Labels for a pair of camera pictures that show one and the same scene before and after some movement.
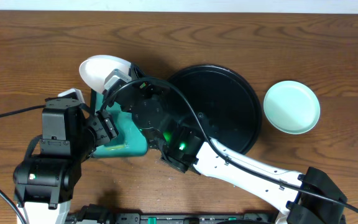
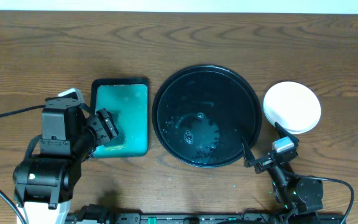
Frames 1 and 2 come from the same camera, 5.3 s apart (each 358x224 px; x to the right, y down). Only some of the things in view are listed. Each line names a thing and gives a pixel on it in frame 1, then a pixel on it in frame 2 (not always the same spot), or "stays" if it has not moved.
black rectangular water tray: (130, 140) stays
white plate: (96, 70) → (294, 105)
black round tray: (228, 101) stays
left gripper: (105, 127) stays
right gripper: (134, 74) → (265, 162)
